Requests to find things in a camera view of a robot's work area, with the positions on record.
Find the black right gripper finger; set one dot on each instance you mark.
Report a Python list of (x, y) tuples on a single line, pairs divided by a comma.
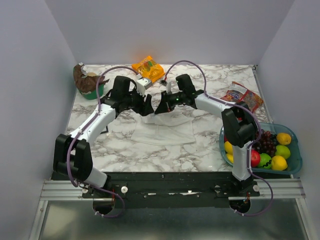
[(170, 106), (162, 107)]

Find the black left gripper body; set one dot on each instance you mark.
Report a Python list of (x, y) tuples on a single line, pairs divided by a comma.
[(135, 99)]

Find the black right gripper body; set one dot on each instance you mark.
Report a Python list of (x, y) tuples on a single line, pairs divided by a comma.
[(174, 98)]

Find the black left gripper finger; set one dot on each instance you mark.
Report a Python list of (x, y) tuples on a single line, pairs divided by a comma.
[(139, 110), (147, 108)]

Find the white camisole garment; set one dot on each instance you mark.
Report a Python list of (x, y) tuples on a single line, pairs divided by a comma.
[(166, 129)]

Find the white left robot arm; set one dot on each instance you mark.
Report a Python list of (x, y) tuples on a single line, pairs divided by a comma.
[(72, 152)]

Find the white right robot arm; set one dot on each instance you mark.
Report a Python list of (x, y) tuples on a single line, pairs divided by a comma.
[(239, 124)]

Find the orange snack bag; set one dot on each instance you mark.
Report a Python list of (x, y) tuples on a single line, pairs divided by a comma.
[(149, 69)]

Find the green bowl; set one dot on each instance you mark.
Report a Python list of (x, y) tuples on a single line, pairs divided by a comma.
[(92, 95)]

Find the red candy bag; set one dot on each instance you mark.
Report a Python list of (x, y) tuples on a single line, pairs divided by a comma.
[(238, 93)]

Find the crumpled brown paper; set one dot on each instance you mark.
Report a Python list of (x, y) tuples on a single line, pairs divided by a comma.
[(84, 81)]

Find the yellow lemon left upper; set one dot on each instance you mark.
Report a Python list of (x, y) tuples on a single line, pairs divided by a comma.
[(228, 147)]

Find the yellow lemon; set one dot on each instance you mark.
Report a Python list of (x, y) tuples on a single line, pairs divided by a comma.
[(278, 163), (284, 138), (230, 157), (228, 147)]

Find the yellow lemon left lower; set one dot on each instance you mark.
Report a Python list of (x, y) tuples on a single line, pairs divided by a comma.
[(230, 157)]

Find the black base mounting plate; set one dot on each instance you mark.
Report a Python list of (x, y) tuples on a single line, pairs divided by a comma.
[(170, 190)]

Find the red apple front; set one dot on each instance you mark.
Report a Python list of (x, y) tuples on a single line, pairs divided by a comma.
[(255, 158)]

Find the dark purple grape bunch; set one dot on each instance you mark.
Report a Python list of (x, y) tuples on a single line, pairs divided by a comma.
[(267, 143)]

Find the green apple with squiggle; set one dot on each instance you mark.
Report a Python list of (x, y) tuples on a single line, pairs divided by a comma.
[(265, 161)]

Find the yellow lemon top right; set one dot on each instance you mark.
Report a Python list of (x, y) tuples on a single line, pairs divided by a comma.
[(284, 138)]

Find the green lime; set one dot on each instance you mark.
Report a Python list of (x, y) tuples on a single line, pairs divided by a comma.
[(282, 150)]

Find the yellow lemon bottom right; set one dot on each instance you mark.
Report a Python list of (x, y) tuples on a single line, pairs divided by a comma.
[(278, 163)]

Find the teal plastic fruit basket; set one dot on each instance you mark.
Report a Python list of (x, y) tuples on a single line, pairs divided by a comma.
[(294, 162)]

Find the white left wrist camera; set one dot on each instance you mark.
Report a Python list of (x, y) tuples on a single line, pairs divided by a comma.
[(142, 85)]

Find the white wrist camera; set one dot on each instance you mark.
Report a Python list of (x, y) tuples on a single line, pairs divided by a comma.
[(142, 85), (168, 85)]

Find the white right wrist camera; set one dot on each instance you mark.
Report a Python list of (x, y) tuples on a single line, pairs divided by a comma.
[(168, 85)]

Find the aluminium frame rail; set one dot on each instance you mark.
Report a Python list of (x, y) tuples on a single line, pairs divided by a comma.
[(62, 190)]

